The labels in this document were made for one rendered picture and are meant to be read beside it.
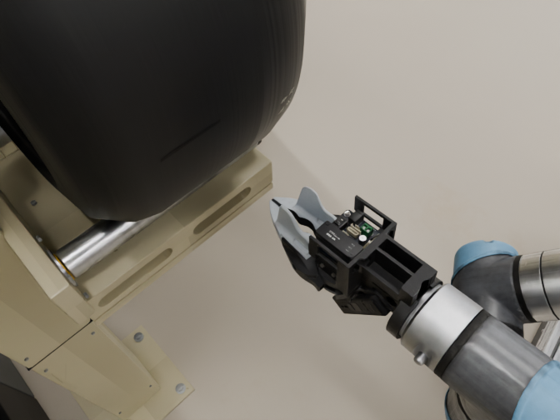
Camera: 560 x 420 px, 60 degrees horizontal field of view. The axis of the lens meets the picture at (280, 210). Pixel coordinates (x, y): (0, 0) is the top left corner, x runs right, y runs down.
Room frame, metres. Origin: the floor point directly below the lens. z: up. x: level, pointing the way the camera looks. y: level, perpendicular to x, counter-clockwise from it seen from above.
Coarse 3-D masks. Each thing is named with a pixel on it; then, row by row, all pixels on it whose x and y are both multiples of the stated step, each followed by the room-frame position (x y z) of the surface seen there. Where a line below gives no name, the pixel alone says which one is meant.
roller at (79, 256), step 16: (256, 144) 0.48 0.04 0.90; (192, 192) 0.39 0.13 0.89; (96, 224) 0.33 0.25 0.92; (112, 224) 0.32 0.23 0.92; (128, 224) 0.33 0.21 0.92; (144, 224) 0.33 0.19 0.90; (80, 240) 0.30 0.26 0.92; (96, 240) 0.30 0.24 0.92; (112, 240) 0.30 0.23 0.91; (64, 256) 0.28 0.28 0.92; (80, 256) 0.28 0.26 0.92; (96, 256) 0.28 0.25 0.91; (80, 272) 0.26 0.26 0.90
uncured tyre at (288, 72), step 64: (0, 0) 0.27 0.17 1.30; (64, 0) 0.27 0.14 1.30; (128, 0) 0.29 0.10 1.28; (192, 0) 0.32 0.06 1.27; (256, 0) 0.35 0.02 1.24; (0, 64) 0.25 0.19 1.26; (64, 64) 0.25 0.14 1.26; (128, 64) 0.27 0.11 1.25; (192, 64) 0.30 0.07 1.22; (256, 64) 0.33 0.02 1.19; (64, 128) 0.24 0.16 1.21; (128, 128) 0.25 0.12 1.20; (192, 128) 0.28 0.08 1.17; (256, 128) 0.34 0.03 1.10; (64, 192) 0.29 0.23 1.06; (128, 192) 0.24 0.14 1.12
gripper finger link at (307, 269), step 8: (288, 248) 0.24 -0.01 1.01; (288, 256) 0.24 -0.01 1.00; (296, 256) 0.23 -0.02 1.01; (296, 264) 0.22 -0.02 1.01; (304, 264) 0.22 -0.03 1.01; (312, 264) 0.22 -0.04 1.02; (304, 272) 0.21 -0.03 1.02; (312, 272) 0.21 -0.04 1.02; (312, 280) 0.20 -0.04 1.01; (320, 280) 0.20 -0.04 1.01; (320, 288) 0.20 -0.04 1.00
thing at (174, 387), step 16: (128, 336) 0.44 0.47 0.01; (144, 336) 0.44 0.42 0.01; (144, 352) 0.39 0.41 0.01; (160, 352) 0.39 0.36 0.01; (160, 368) 0.35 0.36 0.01; (176, 368) 0.35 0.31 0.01; (160, 384) 0.30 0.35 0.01; (176, 384) 0.30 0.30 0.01; (80, 400) 0.26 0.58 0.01; (160, 400) 0.26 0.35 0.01; (176, 400) 0.26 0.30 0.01; (96, 416) 0.21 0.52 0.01; (112, 416) 0.21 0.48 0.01; (144, 416) 0.21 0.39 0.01; (160, 416) 0.21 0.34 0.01
